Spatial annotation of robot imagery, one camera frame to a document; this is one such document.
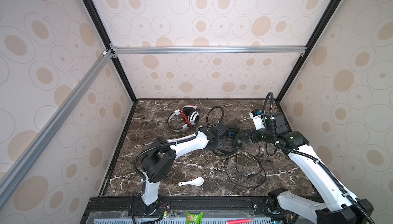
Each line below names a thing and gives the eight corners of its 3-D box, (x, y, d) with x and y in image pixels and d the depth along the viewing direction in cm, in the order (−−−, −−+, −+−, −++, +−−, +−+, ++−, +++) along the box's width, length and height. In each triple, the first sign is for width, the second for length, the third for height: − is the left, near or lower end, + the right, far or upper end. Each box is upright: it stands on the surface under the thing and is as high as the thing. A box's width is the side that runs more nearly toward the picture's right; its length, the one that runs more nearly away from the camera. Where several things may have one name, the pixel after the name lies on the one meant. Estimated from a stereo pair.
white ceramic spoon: (179, 185, 82) (178, 184, 80) (179, 178, 84) (179, 177, 83) (203, 185, 82) (203, 184, 80) (203, 178, 84) (203, 177, 83)
